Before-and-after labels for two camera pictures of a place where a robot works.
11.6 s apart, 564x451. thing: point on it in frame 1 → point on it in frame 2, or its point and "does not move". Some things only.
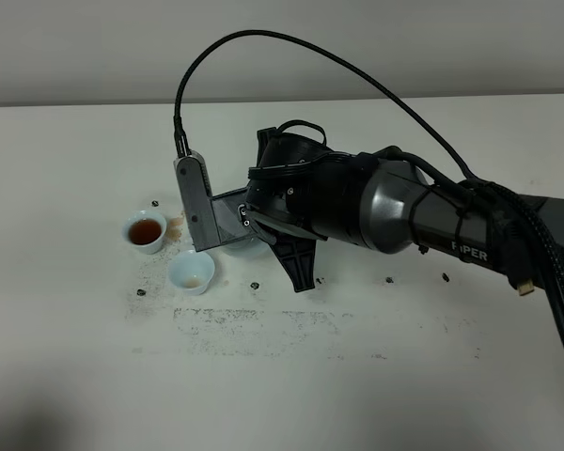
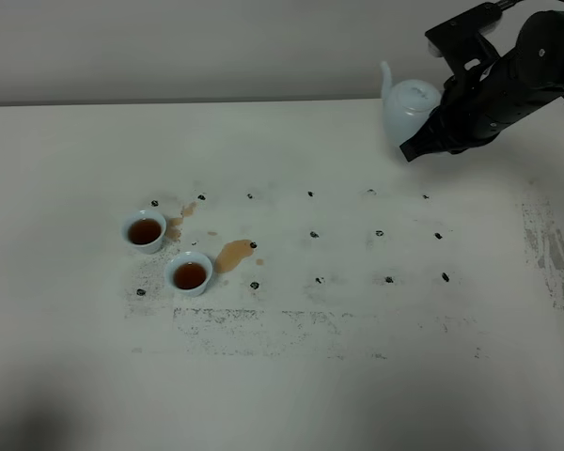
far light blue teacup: [145, 229] does not move
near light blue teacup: [191, 271] does not move
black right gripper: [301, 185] → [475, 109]
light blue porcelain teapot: [248, 248] → [407, 104]
